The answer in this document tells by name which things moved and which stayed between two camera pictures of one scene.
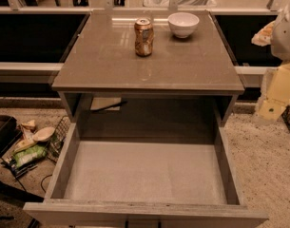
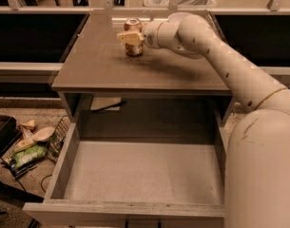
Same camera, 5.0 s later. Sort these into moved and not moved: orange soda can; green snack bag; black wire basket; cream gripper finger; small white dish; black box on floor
Moved: orange soda can; cream gripper finger
Not moved: green snack bag; black box on floor; small white dish; black wire basket
